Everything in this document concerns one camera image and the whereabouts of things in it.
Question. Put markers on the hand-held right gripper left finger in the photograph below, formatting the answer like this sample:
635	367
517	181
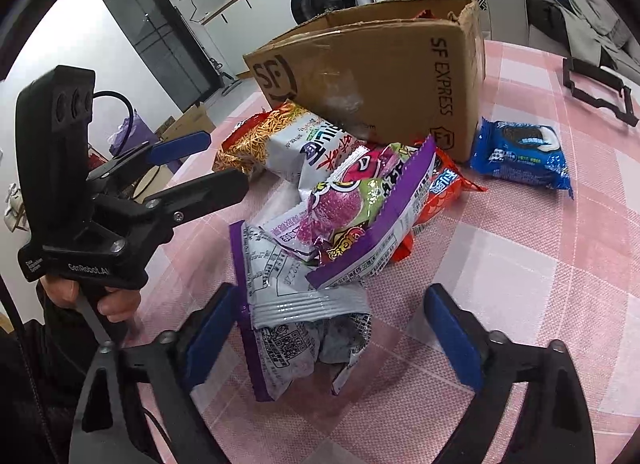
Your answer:
210	334

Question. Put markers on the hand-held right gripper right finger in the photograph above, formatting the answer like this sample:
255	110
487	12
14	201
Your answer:
452	339

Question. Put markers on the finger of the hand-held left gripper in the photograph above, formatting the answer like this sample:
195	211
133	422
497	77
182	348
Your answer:
180	144
210	189

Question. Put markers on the grey purple-edged snack bag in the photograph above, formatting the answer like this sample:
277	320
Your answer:
290	344

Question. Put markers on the orange white noodle snack bag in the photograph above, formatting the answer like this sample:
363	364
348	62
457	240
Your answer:
280	139

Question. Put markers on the purple candy bag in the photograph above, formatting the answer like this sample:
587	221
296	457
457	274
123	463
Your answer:
350	209

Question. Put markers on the red chip bag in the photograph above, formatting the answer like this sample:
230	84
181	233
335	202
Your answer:
440	189

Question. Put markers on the brown cardboard box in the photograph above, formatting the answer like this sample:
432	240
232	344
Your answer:
360	84

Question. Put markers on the blue cookie packet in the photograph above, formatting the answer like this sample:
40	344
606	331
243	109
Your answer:
520	154

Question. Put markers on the person's left forearm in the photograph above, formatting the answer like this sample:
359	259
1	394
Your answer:
35	384

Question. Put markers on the person's left hand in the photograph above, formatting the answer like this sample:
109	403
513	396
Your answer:
120	304

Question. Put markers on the small cardboard floor box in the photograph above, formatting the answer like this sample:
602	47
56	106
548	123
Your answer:
187	124

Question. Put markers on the purple plastic bag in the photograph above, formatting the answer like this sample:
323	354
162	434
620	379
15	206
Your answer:
125	136

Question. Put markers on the stick mop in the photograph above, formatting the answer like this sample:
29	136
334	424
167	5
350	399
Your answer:
227	84

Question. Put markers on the pink checked tablecloth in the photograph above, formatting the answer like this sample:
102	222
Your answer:
525	254

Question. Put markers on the dark glass door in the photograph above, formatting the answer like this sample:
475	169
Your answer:
155	34

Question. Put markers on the white counter cabinet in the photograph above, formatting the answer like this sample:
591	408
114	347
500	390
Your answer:
240	19

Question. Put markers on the black garment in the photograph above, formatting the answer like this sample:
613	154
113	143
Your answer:
547	16

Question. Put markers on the grey garment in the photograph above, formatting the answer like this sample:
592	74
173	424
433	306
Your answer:
595	24

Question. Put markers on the black plastic frame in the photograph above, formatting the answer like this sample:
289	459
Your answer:
595	73

